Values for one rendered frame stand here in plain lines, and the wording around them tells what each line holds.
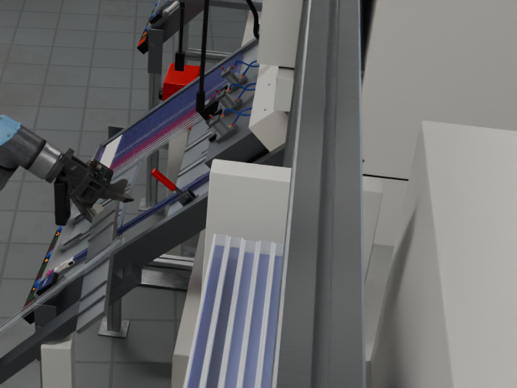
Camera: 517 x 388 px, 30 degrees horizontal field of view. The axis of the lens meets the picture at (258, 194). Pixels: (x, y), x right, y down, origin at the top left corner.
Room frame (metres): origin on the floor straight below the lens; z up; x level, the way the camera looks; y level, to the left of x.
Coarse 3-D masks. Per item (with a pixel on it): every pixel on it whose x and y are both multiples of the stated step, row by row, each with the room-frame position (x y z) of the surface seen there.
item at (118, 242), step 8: (120, 240) 1.43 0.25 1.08; (104, 248) 1.43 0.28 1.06; (112, 248) 1.42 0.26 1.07; (96, 256) 1.42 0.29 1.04; (104, 256) 1.42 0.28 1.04; (88, 264) 1.42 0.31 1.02; (72, 272) 1.42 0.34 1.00; (80, 272) 1.42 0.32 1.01; (64, 280) 1.41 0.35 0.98; (72, 280) 1.41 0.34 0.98; (56, 288) 1.41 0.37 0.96; (40, 296) 1.42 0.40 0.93; (48, 296) 1.41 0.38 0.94; (32, 304) 1.41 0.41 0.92; (40, 304) 1.41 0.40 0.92; (24, 312) 1.40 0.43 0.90; (8, 320) 1.41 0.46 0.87; (16, 320) 1.40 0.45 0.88; (0, 328) 1.40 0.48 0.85; (8, 328) 1.40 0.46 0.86
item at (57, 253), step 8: (96, 152) 2.26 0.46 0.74; (72, 208) 1.99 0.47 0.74; (72, 216) 1.96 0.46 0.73; (72, 224) 1.93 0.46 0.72; (64, 232) 1.88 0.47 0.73; (64, 240) 1.86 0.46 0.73; (56, 248) 1.82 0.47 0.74; (56, 256) 1.79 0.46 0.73; (48, 264) 1.75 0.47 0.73; (56, 264) 1.77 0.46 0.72; (40, 280) 1.70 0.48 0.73
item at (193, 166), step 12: (252, 48) 2.28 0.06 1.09; (252, 60) 2.21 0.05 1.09; (240, 72) 2.18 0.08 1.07; (204, 120) 2.04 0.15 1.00; (192, 132) 2.01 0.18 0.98; (204, 132) 1.97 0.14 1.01; (192, 144) 1.94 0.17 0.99; (204, 144) 1.90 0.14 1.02; (192, 156) 1.88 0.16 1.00; (204, 156) 1.84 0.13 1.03; (192, 168) 1.82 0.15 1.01; (204, 168) 1.78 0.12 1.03; (180, 180) 1.80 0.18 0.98; (192, 180) 1.76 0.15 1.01; (204, 192) 1.67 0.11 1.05; (180, 204) 1.68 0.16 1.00
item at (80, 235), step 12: (132, 168) 2.04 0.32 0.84; (132, 180) 1.97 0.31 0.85; (108, 204) 1.92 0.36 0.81; (120, 204) 1.88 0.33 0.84; (120, 216) 1.82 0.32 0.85; (84, 228) 1.88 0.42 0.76; (72, 240) 1.85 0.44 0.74; (84, 240) 1.81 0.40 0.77; (72, 252) 1.79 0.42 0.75; (60, 264) 1.77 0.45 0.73
